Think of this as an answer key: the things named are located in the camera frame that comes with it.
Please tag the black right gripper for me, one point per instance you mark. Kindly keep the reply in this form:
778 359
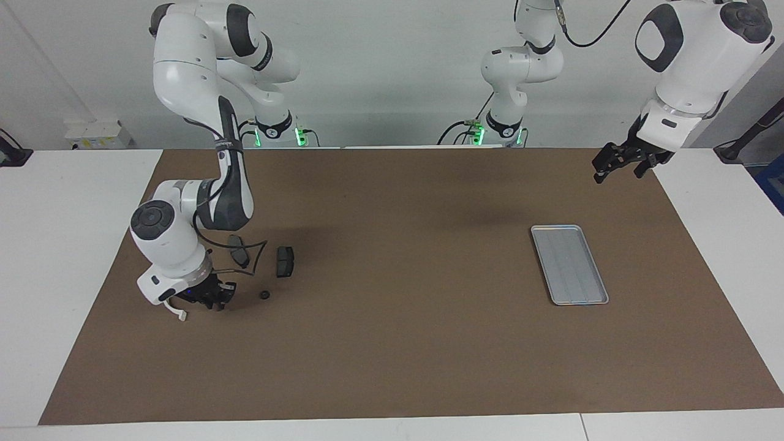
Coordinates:
208 288

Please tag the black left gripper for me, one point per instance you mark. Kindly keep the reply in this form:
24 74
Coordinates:
640 150

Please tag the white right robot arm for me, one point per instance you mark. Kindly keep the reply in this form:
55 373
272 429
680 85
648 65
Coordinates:
177 73

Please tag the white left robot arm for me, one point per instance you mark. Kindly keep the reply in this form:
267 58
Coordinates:
698 55

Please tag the silver metal tray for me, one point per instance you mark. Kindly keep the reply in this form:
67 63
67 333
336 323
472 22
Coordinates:
569 264

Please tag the long dark brake pad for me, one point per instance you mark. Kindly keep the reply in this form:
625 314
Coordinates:
237 250

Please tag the short dark brake pad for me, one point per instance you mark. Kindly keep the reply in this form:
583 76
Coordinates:
285 262

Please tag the black stand with pole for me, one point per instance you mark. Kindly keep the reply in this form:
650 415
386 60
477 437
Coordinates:
732 150

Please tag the blue box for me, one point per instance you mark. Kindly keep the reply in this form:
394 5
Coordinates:
773 190

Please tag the brown table mat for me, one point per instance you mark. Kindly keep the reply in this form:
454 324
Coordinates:
392 367

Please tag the white socket box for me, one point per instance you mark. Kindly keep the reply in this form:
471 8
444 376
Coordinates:
98 131

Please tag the black table clamp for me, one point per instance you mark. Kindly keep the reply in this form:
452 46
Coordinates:
12 156

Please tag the white curved plastic bracket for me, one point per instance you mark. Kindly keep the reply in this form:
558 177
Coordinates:
181 316

